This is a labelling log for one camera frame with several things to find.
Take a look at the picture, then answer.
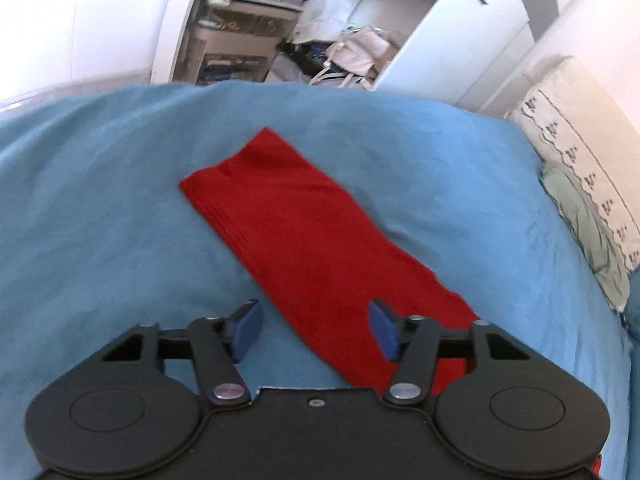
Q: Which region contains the white plastic bag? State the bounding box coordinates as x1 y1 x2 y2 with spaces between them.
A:
293 0 362 46

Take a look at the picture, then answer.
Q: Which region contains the beige tote bag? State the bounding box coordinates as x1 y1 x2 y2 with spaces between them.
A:
309 25 401 92

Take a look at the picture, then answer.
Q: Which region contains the white embroidered pillow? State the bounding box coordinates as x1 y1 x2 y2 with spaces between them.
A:
507 56 640 272

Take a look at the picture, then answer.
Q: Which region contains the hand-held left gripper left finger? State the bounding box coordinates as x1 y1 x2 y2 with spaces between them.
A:
101 299 265 405

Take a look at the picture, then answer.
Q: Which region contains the dark clothes pile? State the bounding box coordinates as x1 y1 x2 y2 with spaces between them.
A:
276 41 331 80

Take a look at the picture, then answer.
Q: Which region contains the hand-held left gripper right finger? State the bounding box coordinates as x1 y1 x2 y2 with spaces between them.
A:
368 299 532 404

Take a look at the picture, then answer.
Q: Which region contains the blue bed blanket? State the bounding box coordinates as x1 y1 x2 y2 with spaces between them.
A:
0 81 634 480

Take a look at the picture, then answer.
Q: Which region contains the white desk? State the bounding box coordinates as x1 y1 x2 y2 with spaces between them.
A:
350 0 561 111

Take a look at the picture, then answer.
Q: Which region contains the red knit cloth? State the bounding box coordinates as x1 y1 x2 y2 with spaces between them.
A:
178 126 482 395

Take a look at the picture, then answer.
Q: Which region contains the clear plastic drawer unit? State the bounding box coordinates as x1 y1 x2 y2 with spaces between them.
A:
175 0 305 86

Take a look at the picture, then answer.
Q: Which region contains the pale green cloth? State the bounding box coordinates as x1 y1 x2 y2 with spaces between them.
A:
542 161 632 312

